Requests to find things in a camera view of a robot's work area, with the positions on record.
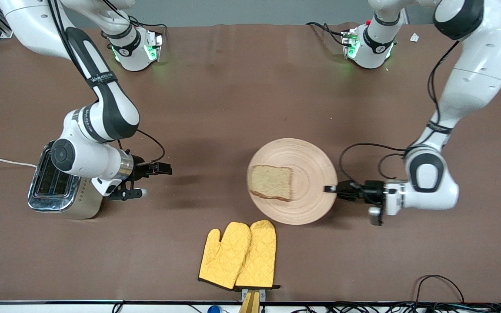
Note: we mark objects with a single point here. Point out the brown table cover mat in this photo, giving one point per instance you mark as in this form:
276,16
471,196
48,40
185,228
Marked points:
233,108

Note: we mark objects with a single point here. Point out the blue round cap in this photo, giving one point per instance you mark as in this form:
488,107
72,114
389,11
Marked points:
213,309

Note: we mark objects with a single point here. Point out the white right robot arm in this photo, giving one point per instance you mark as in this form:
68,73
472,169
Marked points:
81,156

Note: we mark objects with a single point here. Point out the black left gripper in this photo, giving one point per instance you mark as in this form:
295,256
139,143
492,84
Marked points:
372,190

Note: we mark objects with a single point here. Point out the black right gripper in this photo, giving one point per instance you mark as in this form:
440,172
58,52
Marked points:
140,171

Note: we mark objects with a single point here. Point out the white paper scrap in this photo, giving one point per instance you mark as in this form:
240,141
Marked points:
414,38

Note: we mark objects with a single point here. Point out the yellow oven mitt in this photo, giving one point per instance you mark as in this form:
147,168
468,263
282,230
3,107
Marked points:
259,256
224,256

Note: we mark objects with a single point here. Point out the beige chrome toaster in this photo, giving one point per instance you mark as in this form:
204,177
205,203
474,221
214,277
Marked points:
81,204

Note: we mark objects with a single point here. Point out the brown bread slice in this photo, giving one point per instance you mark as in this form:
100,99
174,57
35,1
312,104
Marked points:
272,182

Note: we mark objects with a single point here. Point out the round wooden plate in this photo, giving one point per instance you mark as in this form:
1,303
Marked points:
307,174

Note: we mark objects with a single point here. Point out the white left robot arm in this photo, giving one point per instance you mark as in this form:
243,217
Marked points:
472,78

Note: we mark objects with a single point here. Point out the yellow camera mount bracket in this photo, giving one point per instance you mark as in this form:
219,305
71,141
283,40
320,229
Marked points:
251,300

